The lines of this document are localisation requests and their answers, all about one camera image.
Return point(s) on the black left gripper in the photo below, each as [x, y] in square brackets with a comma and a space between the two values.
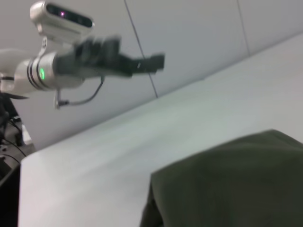
[75, 63]

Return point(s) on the dark green FREE t-shirt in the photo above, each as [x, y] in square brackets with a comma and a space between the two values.
[225, 184]

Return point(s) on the dark background equipment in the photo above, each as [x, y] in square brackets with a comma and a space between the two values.
[8, 116]

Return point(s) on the silver black wrist camera box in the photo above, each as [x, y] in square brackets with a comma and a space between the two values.
[61, 21]

